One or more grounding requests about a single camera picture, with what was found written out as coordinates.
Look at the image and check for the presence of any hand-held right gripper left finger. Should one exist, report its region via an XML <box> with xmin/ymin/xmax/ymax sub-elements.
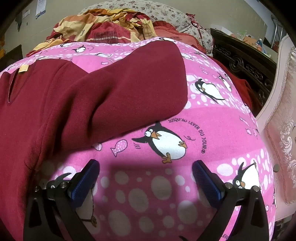
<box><xmin>23</xmin><ymin>159</ymin><xmax>100</xmax><ymax>241</ymax></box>

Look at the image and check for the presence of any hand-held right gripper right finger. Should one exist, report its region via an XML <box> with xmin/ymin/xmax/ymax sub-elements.
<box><xmin>192</xmin><ymin>160</ymin><xmax>270</xmax><ymax>241</ymax></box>

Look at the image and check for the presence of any maroon fleece sweater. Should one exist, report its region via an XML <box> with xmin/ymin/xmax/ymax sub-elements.
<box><xmin>0</xmin><ymin>42</ymin><xmax>188</xmax><ymax>232</ymax></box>

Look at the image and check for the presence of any pink penguin print blanket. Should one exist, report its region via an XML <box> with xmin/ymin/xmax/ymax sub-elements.
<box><xmin>0</xmin><ymin>37</ymin><xmax>278</xmax><ymax>241</ymax></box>

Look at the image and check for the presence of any red bed cloth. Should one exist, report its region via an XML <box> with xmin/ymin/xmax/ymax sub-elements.
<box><xmin>228</xmin><ymin>73</ymin><xmax>256</xmax><ymax>110</ymax></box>

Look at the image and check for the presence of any pink upholstered chair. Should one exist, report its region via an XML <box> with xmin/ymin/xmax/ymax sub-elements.
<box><xmin>255</xmin><ymin>35</ymin><xmax>296</xmax><ymax>218</ymax></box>

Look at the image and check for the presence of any dark carved wooden headboard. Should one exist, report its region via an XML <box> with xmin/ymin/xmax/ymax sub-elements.
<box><xmin>209</xmin><ymin>28</ymin><xmax>277</xmax><ymax>114</ymax></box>

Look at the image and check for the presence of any dark wooden chair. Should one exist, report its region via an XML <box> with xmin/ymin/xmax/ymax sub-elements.
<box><xmin>0</xmin><ymin>45</ymin><xmax>22</xmax><ymax>70</ymax></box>

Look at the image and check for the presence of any cluttered side table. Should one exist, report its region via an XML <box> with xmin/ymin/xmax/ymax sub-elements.
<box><xmin>222</xmin><ymin>25</ymin><xmax>278</xmax><ymax>56</ymax></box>

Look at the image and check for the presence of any red and yellow floral quilt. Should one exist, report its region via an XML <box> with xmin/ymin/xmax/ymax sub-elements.
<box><xmin>26</xmin><ymin>8</ymin><xmax>199</xmax><ymax>58</ymax></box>

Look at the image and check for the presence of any wall calendar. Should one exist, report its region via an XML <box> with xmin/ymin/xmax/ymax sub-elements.
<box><xmin>36</xmin><ymin>0</ymin><xmax>48</xmax><ymax>18</ymax></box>

